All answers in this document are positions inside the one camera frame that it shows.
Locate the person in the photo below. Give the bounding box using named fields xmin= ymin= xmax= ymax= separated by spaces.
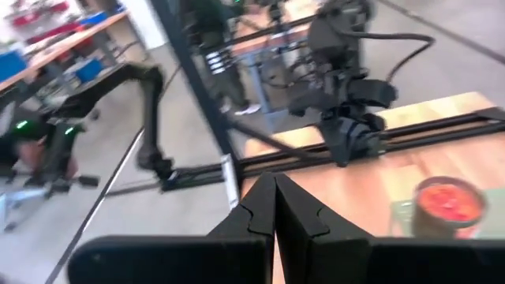
xmin=192 ymin=0 xmax=262 ymax=118

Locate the black aluminium table frame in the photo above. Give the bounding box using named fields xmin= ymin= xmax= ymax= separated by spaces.
xmin=149 ymin=0 xmax=505 ymax=198

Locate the blue storage bin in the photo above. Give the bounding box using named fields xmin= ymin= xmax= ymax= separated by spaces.
xmin=73 ymin=58 xmax=107 ymax=83
xmin=0 ymin=50 xmax=28 ymax=83

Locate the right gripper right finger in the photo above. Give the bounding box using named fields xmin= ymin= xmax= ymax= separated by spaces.
xmin=275 ymin=172 xmax=505 ymax=284

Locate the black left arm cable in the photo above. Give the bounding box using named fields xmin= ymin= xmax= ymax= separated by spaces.
xmin=335 ymin=29 xmax=436 ymax=84

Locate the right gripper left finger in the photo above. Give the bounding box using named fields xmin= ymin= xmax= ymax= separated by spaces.
xmin=66 ymin=171 xmax=277 ymax=284

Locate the tin with orange candle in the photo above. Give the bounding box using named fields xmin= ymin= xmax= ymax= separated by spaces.
xmin=411 ymin=176 xmax=488 ymax=240

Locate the wooden background workbench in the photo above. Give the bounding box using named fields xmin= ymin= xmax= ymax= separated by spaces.
xmin=0 ymin=10 xmax=132 ymax=95

